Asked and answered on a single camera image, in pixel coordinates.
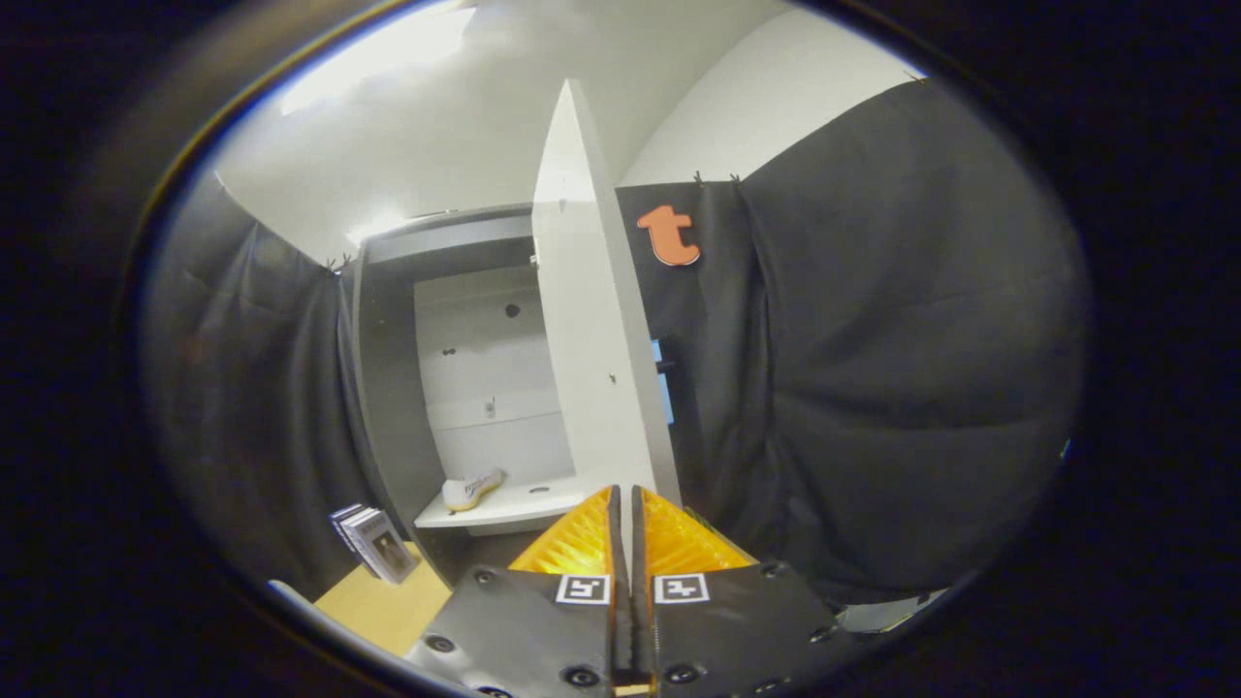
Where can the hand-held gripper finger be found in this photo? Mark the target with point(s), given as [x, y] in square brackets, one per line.
[615, 543]
[637, 543]

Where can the white shoe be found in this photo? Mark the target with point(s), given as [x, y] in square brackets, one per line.
[470, 492]

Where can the white shoe cabinet door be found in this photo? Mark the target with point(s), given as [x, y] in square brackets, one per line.
[582, 339]

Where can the grey shoe cabinet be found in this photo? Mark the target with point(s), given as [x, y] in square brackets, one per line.
[388, 388]

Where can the stack of booklets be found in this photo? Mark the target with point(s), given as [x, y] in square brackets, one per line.
[383, 548]

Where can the black backdrop cloth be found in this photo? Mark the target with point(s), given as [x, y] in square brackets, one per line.
[873, 339]

